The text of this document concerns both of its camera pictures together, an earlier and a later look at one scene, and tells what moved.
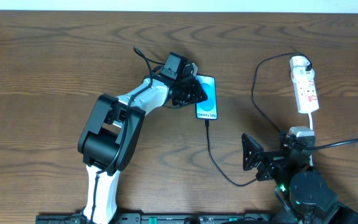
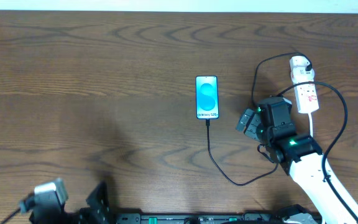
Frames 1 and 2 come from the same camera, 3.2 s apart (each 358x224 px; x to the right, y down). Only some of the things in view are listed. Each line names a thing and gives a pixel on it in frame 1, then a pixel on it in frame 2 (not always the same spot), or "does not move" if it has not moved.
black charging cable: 252,98 does not move
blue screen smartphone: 207,109 does not move
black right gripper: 272,158 -> 257,125
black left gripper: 192,91 -> 84,213
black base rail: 161,218 does not move
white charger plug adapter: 298,63 does not move
